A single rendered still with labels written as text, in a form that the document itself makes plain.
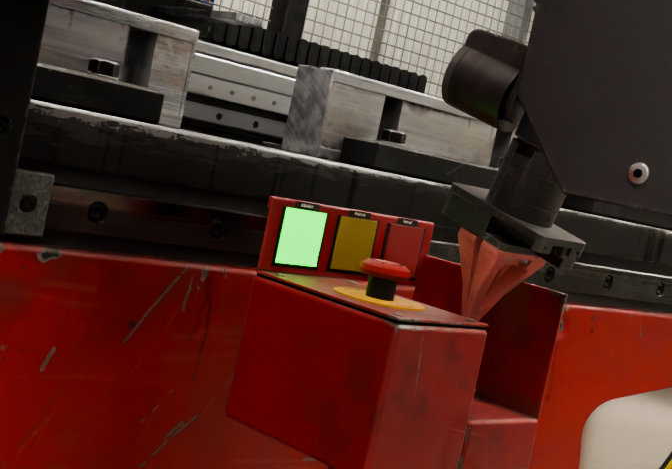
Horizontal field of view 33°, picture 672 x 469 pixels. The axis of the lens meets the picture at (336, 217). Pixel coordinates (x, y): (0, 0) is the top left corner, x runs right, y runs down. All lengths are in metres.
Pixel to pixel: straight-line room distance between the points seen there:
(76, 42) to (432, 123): 0.47
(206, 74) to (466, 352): 0.68
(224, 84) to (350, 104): 0.26
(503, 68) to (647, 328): 0.69
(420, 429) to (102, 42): 0.45
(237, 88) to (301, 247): 0.57
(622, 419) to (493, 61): 0.46
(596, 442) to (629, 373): 1.00
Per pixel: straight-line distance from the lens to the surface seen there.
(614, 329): 1.48
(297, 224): 0.92
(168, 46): 1.08
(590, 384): 1.46
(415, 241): 1.02
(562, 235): 0.91
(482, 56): 0.93
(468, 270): 0.92
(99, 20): 1.04
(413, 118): 1.31
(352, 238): 0.97
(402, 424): 0.83
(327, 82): 1.21
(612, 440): 0.53
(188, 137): 0.96
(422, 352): 0.83
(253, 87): 1.48
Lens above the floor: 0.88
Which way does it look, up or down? 3 degrees down
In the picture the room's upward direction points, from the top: 12 degrees clockwise
